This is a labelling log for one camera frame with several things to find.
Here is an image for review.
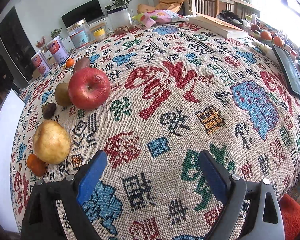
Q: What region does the person in dark clothes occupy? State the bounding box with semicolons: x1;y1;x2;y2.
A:
0;55;20;95

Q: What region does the pink snack bag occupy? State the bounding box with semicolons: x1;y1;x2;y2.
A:
133;10;189;28

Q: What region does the rear sweet potato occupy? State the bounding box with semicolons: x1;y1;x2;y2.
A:
73;57;90;74

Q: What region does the rear dark mangosteen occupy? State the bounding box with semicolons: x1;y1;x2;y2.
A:
42;102;57;120

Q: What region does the wooden chair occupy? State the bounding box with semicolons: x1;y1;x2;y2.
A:
189;0;261;18

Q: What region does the left pink purple can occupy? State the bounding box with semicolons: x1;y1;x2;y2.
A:
31;50;51;76

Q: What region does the left green potted plant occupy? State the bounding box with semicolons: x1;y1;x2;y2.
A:
51;28;62;39

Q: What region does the white tv cabinet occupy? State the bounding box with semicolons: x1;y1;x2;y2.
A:
59;17;112;53

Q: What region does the clear jar gold lid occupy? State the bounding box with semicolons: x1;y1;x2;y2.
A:
66;18;95;49

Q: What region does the orange red cushion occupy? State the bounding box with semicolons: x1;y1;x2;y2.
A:
279;194;300;239

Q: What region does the small yellow lid jar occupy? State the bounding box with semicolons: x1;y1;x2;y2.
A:
94;28;107;42

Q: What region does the right pink purple can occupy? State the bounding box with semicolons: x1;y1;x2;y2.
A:
46;36;69;65

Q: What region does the dark glass cabinet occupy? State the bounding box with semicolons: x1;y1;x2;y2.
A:
0;7;36;82

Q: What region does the rear small orange tangerine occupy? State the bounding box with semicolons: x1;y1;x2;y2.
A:
65;58;76;68

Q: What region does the red apple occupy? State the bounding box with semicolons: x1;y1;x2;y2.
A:
68;67;110;110

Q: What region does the orange fruit on sill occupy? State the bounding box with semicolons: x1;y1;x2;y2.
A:
273;36;284;47
260;30;273;41

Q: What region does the pile of nuts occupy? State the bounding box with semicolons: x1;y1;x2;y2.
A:
114;25;133;35

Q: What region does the red flower plant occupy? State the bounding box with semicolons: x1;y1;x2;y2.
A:
36;36;46;52

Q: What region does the yellow pear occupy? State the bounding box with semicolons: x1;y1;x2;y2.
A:
33;120;71;164

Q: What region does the patterned woven tablecloth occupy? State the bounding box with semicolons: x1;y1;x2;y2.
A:
9;21;300;240

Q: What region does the paperback book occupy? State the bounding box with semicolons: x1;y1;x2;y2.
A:
189;15;249;38

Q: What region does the pink purple can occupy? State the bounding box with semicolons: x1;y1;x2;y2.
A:
46;36;69;65
31;50;51;76

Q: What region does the brown kiwi fruit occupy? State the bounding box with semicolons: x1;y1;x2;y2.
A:
55;82;72;107

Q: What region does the black tablet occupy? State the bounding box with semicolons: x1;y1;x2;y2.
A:
273;44;300;98

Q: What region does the orange lounge chair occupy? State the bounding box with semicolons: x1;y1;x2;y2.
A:
137;0;185;14

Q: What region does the dark orange tangerine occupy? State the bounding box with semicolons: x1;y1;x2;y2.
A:
26;154;46;177

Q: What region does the black television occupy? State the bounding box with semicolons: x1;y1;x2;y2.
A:
61;0;104;28

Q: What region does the clear jar black lid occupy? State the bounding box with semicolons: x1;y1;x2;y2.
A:
107;5;132;30

